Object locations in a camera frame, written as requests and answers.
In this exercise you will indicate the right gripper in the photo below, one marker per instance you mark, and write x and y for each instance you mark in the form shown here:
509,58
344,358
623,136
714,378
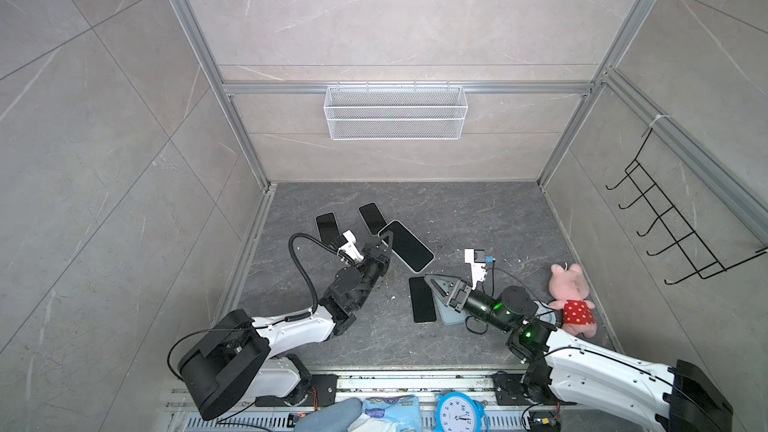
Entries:
458,295

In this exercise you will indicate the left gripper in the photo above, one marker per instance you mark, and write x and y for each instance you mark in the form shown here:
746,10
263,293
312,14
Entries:
378,259

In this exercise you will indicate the black phone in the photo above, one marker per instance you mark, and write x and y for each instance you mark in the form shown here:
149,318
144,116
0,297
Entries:
328,229
410,249
372,217

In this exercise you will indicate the grey-green phone case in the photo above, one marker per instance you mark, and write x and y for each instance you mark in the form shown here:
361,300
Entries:
448,315

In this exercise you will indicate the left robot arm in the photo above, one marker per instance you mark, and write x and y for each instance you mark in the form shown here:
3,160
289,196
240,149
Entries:
252,357

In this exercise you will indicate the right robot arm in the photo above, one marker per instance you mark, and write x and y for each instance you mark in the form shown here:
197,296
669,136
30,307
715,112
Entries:
563,368

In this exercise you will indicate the blue alarm clock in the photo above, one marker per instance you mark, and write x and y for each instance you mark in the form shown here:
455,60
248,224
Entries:
457,412

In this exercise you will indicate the blue wet wipes pack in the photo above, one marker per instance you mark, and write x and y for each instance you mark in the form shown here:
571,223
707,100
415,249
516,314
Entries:
389,414

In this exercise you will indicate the pink pig plush toy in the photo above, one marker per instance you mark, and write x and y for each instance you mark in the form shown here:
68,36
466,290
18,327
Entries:
570,290

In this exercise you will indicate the grey-blue cloth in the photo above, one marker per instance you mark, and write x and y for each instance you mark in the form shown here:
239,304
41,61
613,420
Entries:
335,418

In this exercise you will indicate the aluminium rail front frame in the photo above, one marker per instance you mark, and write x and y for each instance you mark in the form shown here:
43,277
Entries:
426,385

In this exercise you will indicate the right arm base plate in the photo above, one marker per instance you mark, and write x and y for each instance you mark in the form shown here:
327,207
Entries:
516,390

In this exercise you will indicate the white wire mesh basket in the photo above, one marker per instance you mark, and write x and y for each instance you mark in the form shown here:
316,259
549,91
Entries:
408,112

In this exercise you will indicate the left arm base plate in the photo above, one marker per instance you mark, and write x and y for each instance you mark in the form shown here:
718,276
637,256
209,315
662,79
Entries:
317,391

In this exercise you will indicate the black wire hook rack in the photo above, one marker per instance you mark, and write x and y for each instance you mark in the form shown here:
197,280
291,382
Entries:
683,236

